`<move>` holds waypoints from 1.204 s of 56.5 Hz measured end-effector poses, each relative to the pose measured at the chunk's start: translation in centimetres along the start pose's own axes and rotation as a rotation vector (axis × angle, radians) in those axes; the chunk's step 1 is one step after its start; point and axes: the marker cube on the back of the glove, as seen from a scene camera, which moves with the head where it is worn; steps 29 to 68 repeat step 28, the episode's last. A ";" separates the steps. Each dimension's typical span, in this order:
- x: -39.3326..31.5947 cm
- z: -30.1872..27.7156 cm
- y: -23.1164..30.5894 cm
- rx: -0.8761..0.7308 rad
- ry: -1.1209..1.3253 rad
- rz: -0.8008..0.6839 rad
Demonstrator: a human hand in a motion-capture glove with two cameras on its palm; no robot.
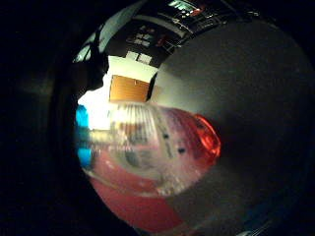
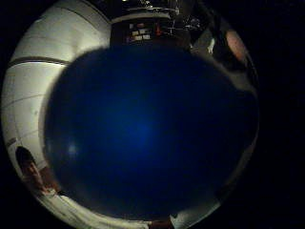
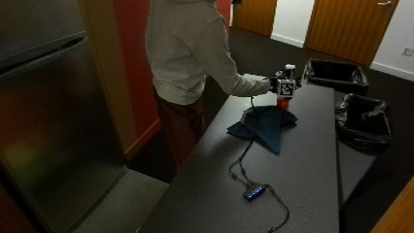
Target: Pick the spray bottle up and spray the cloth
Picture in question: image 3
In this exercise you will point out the white marker cube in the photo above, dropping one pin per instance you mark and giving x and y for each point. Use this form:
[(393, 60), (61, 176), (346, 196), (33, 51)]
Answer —
[(285, 87)]

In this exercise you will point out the white wall socket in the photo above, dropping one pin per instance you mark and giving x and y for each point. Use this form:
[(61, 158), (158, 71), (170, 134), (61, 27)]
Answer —
[(407, 51)]

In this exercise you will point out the bin with black bag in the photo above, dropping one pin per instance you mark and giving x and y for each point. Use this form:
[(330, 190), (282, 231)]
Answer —
[(335, 76), (363, 123)]

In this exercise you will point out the wooden cabinet corner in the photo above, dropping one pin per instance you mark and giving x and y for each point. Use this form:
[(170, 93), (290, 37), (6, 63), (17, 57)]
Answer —
[(398, 210)]

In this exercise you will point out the plain wooden door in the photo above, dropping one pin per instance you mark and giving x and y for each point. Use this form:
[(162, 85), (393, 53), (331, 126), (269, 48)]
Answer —
[(254, 14)]

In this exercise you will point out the steel refrigerator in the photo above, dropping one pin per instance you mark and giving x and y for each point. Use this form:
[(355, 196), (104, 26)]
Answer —
[(52, 123)]

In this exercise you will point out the wooden post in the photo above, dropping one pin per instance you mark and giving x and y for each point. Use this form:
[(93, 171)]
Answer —
[(109, 81)]

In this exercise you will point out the the person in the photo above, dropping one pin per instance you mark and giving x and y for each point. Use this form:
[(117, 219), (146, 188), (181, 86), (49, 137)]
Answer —
[(185, 48)]

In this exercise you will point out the dark blue cloth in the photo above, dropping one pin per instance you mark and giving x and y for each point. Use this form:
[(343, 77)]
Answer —
[(265, 129)]

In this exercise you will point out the black hub blue lights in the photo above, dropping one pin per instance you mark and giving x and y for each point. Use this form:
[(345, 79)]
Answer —
[(253, 191)]

